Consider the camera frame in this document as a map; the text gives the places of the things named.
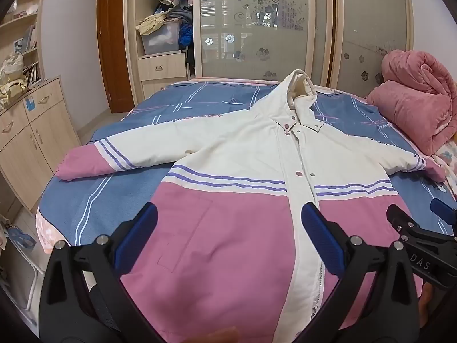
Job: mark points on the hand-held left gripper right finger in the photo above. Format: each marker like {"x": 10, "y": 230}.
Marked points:
{"x": 321, "y": 235}

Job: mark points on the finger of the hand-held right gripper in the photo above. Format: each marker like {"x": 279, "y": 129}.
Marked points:
{"x": 400, "y": 219}
{"x": 444, "y": 210}

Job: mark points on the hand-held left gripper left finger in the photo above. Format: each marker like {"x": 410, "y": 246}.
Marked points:
{"x": 137, "y": 235}

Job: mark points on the pink and white hooded jacket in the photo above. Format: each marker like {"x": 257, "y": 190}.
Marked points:
{"x": 221, "y": 239}

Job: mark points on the grey folded clothes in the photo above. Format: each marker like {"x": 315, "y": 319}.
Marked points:
{"x": 178, "y": 13}

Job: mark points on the person's right hand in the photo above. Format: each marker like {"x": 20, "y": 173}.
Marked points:
{"x": 425, "y": 303}

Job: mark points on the person's left hand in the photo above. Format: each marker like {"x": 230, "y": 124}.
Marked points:
{"x": 217, "y": 336}

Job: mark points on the pink floral bed cover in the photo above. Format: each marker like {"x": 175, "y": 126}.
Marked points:
{"x": 446, "y": 157}

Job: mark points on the pink rolled quilt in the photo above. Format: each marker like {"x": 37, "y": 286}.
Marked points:
{"x": 410, "y": 103}

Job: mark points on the white metal rack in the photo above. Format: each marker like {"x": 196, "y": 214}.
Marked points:
{"x": 30, "y": 275}

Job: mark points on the light wooden cabinet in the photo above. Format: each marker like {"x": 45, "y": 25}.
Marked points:
{"x": 39, "y": 143}

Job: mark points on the wardrobe drawer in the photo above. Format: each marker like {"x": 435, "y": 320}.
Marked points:
{"x": 160, "y": 87}
{"x": 162, "y": 67}

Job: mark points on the blue sticker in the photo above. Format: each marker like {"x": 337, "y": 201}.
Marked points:
{"x": 30, "y": 104}

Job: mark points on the brown wooden door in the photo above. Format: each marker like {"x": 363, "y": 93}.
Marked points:
{"x": 114, "y": 60}

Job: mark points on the row of books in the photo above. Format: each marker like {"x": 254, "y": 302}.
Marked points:
{"x": 31, "y": 73}

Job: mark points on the clear plastic storage box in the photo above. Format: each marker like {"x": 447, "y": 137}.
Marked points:
{"x": 160, "y": 41}

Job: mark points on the cream cloth bag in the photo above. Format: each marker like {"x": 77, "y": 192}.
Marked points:
{"x": 12, "y": 78}

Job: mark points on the blue puffer garment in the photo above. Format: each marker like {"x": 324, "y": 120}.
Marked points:
{"x": 185, "y": 35}

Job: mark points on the light wooden wardrobe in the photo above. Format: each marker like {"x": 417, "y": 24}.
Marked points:
{"x": 130, "y": 25}

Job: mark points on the yellow crumpled cloth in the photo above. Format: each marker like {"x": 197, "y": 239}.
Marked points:
{"x": 151, "y": 23}

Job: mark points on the frosted floral sliding door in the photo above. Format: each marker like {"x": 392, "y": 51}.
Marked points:
{"x": 257, "y": 25}

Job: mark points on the light wooden bookshelf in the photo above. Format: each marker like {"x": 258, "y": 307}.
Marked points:
{"x": 35, "y": 18}

